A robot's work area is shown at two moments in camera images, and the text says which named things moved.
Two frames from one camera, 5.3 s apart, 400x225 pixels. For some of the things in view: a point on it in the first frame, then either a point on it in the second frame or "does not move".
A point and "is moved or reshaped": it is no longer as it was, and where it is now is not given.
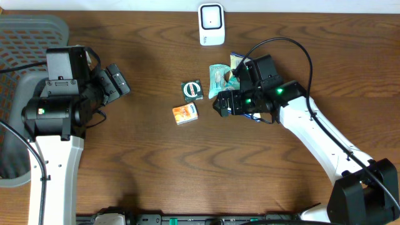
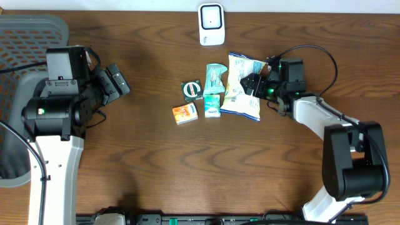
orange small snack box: (185, 114) does not move
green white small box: (234, 83) → (212, 105)
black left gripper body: (104, 90) does not move
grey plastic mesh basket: (24, 40) does not move
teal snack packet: (217, 82) is moved or reshaped
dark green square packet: (192, 90) does not move
